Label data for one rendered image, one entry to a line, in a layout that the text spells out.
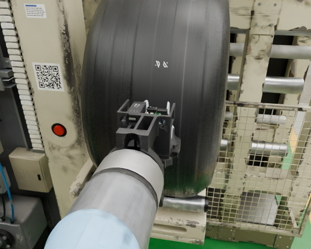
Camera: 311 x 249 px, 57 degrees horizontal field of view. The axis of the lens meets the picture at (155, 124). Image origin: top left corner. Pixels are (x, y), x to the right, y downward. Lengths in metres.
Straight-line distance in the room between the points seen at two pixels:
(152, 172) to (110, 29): 0.35
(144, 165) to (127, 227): 0.08
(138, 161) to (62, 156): 0.64
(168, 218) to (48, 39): 0.56
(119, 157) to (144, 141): 0.04
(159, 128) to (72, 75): 0.44
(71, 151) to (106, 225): 0.68
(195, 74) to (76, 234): 0.37
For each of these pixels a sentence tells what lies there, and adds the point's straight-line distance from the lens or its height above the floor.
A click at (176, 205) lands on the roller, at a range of 0.81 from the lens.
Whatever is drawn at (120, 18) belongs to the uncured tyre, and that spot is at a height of 1.39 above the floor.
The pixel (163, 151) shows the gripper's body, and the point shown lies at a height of 1.26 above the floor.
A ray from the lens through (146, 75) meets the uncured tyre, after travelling 0.52.
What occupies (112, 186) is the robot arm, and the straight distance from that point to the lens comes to 0.25.
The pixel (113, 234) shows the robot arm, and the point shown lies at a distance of 0.22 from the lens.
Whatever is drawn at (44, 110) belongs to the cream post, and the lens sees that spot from 0.85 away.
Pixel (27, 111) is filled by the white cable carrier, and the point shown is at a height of 1.11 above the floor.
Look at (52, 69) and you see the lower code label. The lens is 0.78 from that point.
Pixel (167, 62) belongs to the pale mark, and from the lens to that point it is 0.52.
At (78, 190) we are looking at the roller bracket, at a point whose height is 0.95.
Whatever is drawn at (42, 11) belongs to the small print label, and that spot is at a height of 1.38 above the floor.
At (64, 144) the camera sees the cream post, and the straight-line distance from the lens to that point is 0.88.
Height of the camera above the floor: 1.48
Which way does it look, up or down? 30 degrees down
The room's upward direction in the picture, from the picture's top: straight up
